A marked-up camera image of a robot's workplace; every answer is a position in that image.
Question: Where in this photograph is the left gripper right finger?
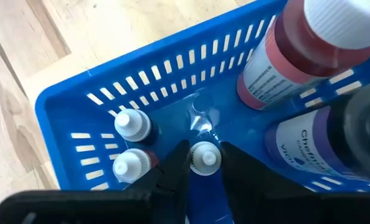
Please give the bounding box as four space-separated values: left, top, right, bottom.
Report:
219 141 370 224

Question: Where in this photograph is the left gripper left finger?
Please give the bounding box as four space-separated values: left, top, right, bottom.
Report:
0 139 192 224

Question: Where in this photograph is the small orange food colouring bottle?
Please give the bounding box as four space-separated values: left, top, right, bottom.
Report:
111 147 160 184

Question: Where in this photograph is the purple icing bottle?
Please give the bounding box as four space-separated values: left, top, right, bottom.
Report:
264 80 370 184

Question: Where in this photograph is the small black food colouring bottle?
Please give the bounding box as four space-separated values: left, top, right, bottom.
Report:
113 108 159 146
189 141 222 177

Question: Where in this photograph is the red icing bottle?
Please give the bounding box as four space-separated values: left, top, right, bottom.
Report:
236 0 370 111

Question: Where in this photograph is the blue plastic basket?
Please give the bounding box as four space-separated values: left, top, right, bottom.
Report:
34 0 370 224

